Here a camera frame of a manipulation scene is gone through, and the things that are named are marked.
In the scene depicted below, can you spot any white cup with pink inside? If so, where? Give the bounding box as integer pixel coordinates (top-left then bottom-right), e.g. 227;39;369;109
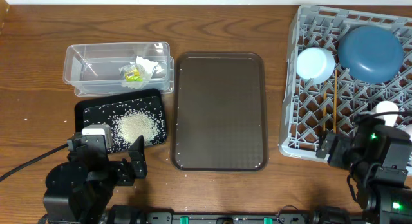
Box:
403;124;412;140

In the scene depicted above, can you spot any white cup with green inside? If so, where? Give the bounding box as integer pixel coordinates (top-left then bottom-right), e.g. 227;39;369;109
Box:
371;101;399;127

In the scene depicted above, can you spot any green yellow snack wrapper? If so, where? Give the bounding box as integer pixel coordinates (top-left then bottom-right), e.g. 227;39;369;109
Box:
119;64;142;82

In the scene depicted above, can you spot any white tissue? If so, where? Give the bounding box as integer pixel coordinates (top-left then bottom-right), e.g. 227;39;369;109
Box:
121;56;165;89

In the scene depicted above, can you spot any dark blue plate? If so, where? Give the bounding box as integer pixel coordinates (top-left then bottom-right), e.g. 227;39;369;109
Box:
337;26;404;84

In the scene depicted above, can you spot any light blue small bowl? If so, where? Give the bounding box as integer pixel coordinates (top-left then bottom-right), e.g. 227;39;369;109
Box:
297;47;335;84

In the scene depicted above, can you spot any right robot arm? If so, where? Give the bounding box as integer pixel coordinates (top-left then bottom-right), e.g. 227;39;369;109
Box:
316;113;411;223

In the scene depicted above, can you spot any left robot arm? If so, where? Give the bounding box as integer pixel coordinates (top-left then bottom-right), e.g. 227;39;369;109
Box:
39;133;147;223

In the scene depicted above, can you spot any grey dishwasher rack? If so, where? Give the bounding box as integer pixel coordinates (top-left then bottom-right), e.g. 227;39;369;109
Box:
279;5;411;161

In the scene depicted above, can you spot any pile of rice grains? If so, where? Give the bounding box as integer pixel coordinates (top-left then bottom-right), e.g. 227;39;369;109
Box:
110;109;164;149

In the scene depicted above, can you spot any black plastic bin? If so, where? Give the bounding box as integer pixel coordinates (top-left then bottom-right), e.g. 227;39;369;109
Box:
75;89;167;153

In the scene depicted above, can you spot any clear plastic bin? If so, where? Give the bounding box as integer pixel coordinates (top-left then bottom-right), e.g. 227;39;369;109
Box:
62;42;174;97

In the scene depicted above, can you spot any dark brown serving tray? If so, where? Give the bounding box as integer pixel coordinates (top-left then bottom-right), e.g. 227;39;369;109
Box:
170;52;268;172

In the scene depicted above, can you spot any right black cable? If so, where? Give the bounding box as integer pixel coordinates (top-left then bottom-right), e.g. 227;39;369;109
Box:
357;110;412;118

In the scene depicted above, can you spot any black cable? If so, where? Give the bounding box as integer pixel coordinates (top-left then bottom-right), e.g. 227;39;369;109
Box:
357;110;412;118
0;143;70;183

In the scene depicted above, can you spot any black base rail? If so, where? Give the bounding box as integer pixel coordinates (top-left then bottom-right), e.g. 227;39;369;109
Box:
106;204;364;224

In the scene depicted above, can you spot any left black cable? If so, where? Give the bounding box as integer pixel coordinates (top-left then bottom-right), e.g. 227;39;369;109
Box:
0;143;70;183

